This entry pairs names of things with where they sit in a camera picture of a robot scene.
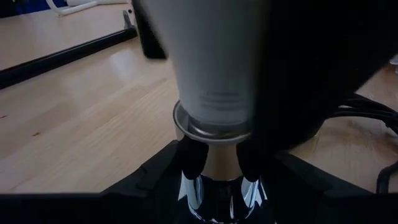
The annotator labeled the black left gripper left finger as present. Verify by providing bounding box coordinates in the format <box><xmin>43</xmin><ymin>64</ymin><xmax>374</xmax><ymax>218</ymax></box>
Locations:
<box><xmin>101</xmin><ymin>135</ymin><xmax>210</xmax><ymax>224</ymax></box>

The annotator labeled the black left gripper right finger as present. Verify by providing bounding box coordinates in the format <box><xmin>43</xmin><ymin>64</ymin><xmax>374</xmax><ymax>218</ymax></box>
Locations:
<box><xmin>235</xmin><ymin>139</ymin><xmax>374</xmax><ymax>224</ymax></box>

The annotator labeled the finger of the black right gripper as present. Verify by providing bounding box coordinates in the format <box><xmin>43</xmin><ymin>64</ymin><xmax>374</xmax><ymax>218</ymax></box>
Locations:
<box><xmin>254</xmin><ymin>0</ymin><xmax>398</xmax><ymax>150</ymax></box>
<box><xmin>132</xmin><ymin>0</ymin><xmax>168</xmax><ymax>60</ymax></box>

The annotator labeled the white LED lightbulb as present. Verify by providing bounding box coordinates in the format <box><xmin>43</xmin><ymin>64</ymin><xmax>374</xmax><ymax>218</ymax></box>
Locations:
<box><xmin>144</xmin><ymin>0</ymin><xmax>270</xmax><ymax>138</ymax></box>

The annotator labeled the black lamp power cord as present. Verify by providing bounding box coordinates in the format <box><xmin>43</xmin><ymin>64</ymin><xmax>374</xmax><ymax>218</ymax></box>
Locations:
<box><xmin>326</xmin><ymin>92</ymin><xmax>398</xmax><ymax>194</ymax></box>

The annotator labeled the chrome lamp base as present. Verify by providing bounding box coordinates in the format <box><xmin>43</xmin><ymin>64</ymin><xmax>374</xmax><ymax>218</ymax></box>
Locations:
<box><xmin>172</xmin><ymin>99</ymin><xmax>269</xmax><ymax>224</ymax></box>

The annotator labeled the white round side table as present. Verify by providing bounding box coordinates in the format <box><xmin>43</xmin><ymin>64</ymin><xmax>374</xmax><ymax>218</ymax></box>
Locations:
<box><xmin>45</xmin><ymin>0</ymin><xmax>130</xmax><ymax>17</ymax></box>

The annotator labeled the dark grey rail clamp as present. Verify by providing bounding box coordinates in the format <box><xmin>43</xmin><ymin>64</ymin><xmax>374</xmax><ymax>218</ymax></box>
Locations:
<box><xmin>121</xmin><ymin>9</ymin><xmax>135</xmax><ymax>31</ymax></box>

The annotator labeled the black table frame rail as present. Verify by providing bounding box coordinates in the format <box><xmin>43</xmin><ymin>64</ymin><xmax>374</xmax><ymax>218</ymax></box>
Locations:
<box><xmin>0</xmin><ymin>26</ymin><xmax>138</xmax><ymax>91</ymax></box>

